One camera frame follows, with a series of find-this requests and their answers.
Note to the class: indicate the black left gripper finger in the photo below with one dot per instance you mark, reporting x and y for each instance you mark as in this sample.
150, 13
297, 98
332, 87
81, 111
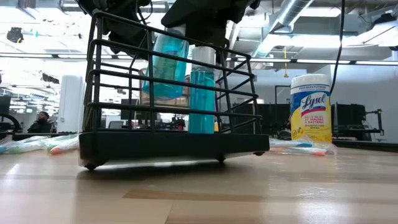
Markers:
93, 4
127, 28

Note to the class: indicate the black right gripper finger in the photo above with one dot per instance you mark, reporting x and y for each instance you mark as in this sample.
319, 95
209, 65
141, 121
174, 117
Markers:
189, 11
214, 31

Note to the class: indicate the blue mouthwash bottle white cap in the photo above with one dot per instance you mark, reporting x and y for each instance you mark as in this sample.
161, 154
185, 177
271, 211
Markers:
168, 71
202, 102

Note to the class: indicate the orange toothbrush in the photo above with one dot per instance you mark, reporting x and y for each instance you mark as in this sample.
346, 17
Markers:
320, 153
59, 150

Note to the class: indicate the green toothbrush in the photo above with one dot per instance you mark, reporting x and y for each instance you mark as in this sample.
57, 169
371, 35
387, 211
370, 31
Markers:
31, 143

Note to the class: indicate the black ceiling device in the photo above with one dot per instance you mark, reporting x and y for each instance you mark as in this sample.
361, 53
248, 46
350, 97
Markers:
15, 35

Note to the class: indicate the white column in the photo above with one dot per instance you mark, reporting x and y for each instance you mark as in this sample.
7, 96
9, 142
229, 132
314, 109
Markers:
71, 102

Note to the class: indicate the black metal stand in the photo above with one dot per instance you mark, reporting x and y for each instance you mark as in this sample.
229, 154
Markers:
275, 105

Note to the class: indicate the black room divider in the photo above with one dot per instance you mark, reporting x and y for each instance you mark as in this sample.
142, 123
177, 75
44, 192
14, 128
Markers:
276, 121

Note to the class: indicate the yellow Lysol wipes canister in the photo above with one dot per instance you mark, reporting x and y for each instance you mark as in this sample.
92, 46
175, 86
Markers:
311, 109

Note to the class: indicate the person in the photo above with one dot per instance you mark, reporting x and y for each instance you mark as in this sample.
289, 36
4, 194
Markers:
39, 124

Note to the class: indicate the silver ventilation duct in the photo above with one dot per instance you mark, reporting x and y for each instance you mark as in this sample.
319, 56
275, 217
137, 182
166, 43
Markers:
290, 12

